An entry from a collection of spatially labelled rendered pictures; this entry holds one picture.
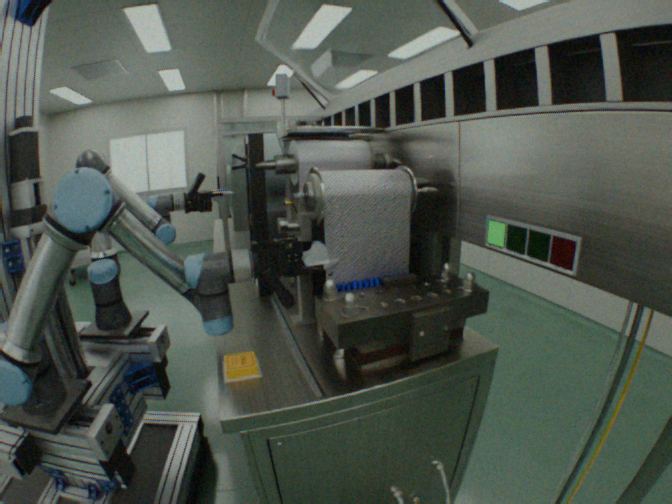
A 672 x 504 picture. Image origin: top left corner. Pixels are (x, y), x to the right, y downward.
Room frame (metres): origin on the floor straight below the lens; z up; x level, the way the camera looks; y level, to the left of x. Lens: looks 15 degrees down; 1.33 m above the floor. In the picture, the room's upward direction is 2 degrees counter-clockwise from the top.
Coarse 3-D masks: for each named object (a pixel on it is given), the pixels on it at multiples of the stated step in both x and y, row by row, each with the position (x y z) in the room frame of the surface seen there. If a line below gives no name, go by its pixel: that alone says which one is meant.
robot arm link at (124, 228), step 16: (112, 192) 0.66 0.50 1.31; (112, 208) 0.65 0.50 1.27; (112, 224) 0.65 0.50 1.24; (128, 224) 0.67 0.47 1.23; (128, 240) 0.67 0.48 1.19; (144, 240) 0.69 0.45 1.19; (144, 256) 0.69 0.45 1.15; (160, 256) 0.71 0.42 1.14; (176, 256) 0.76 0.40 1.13; (160, 272) 0.71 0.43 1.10; (176, 272) 0.73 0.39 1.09; (176, 288) 0.74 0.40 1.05; (192, 288) 0.75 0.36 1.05
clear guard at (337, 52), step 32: (288, 0) 1.20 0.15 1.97; (320, 0) 1.09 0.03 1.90; (352, 0) 0.99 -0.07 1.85; (384, 0) 0.90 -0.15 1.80; (416, 0) 0.82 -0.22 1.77; (288, 32) 1.43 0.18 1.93; (320, 32) 1.28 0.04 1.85; (352, 32) 1.14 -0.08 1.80; (384, 32) 1.03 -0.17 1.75; (416, 32) 0.93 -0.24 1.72; (448, 32) 0.84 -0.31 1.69; (320, 64) 1.52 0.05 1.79; (352, 64) 1.34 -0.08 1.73; (384, 64) 1.19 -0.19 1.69
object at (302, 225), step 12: (300, 216) 0.85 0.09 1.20; (288, 228) 0.84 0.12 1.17; (300, 228) 0.85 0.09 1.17; (300, 240) 0.85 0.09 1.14; (300, 276) 0.85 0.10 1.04; (312, 276) 0.86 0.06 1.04; (300, 288) 0.85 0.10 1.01; (312, 288) 0.86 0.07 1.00; (300, 300) 0.85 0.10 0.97; (312, 300) 0.86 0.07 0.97; (300, 312) 0.86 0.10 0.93; (312, 312) 0.86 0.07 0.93; (300, 324) 0.84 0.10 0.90
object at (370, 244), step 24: (336, 216) 0.80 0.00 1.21; (360, 216) 0.82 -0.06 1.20; (384, 216) 0.84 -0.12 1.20; (408, 216) 0.86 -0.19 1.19; (336, 240) 0.80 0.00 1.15; (360, 240) 0.82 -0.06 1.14; (384, 240) 0.84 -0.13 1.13; (408, 240) 0.87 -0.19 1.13; (336, 264) 0.80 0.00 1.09; (360, 264) 0.82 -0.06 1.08; (384, 264) 0.84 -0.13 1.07; (408, 264) 0.87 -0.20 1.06
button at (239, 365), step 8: (248, 352) 0.65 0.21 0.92; (232, 360) 0.62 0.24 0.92; (240, 360) 0.62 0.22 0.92; (248, 360) 0.62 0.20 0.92; (232, 368) 0.59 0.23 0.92; (240, 368) 0.59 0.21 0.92; (248, 368) 0.59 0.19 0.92; (256, 368) 0.60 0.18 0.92; (232, 376) 0.58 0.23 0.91; (240, 376) 0.58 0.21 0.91
